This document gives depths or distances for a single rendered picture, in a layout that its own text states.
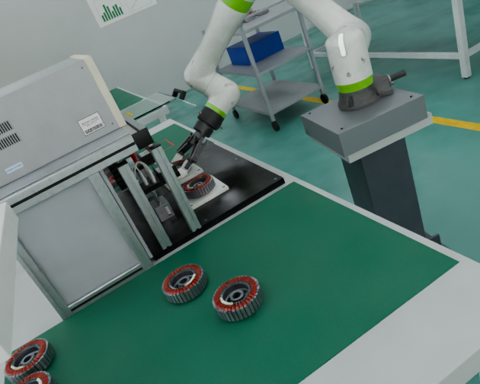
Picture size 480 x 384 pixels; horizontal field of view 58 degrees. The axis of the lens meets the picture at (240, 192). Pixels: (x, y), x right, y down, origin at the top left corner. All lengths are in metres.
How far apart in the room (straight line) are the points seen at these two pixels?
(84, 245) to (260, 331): 0.55
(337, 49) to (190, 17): 5.66
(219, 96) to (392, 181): 0.71
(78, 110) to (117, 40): 5.52
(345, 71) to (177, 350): 1.01
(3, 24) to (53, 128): 5.44
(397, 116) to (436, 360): 0.87
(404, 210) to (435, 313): 0.93
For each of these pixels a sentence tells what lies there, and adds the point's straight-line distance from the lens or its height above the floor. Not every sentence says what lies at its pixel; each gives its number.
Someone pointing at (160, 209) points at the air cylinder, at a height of 0.81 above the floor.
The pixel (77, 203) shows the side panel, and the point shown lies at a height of 1.02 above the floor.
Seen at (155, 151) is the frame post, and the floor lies 1.04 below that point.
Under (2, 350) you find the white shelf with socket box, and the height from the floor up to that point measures 1.18.
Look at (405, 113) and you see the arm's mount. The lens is 1.50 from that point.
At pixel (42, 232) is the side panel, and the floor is 0.99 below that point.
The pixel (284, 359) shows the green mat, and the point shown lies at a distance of 0.86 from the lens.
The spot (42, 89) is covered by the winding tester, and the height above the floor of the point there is 1.29.
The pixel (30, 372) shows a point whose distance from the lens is 1.18.
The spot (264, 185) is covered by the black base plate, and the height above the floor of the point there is 0.77.
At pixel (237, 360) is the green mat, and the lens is 0.90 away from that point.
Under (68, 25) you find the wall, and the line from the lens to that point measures 6.69.
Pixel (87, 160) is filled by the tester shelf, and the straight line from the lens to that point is 1.15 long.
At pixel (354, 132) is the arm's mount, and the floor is 0.82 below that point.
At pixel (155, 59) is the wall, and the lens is 6.88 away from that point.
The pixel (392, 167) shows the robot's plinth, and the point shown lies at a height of 0.58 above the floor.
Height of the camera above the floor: 1.39
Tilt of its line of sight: 26 degrees down
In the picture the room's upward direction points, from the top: 23 degrees counter-clockwise
